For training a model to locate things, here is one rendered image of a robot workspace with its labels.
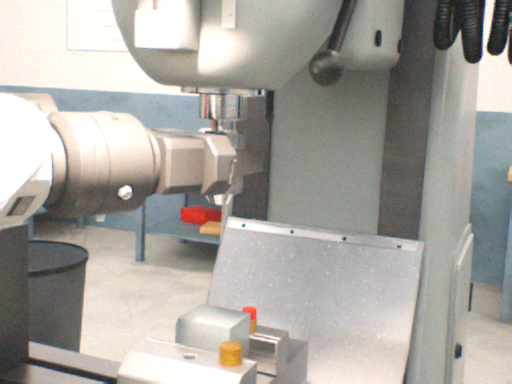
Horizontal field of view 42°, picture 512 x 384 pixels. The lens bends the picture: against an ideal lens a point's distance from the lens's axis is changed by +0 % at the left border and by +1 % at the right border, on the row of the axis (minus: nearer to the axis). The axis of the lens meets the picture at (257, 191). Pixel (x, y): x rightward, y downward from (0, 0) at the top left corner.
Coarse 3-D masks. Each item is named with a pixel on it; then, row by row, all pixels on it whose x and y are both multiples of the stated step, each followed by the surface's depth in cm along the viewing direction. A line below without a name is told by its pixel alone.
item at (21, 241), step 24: (0, 240) 81; (24, 240) 84; (0, 264) 81; (24, 264) 85; (0, 288) 81; (24, 288) 85; (0, 312) 82; (24, 312) 86; (0, 336) 82; (24, 336) 86; (0, 360) 83; (24, 360) 87
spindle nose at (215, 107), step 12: (204, 96) 64; (216, 96) 63; (228, 96) 63; (240, 96) 64; (204, 108) 64; (216, 108) 63; (228, 108) 63; (240, 108) 64; (228, 120) 63; (240, 120) 64
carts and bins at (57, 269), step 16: (32, 240) 276; (48, 240) 276; (32, 256) 276; (48, 256) 276; (64, 256) 275; (80, 256) 269; (32, 272) 232; (48, 272) 235; (64, 272) 241; (80, 272) 250; (32, 288) 234; (48, 288) 237; (64, 288) 242; (80, 288) 252; (32, 304) 236; (48, 304) 239; (64, 304) 244; (80, 304) 255; (32, 320) 237; (48, 320) 240; (64, 320) 246; (80, 320) 257; (32, 336) 238; (48, 336) 241; (64, 336) 247; (80, 336) 261
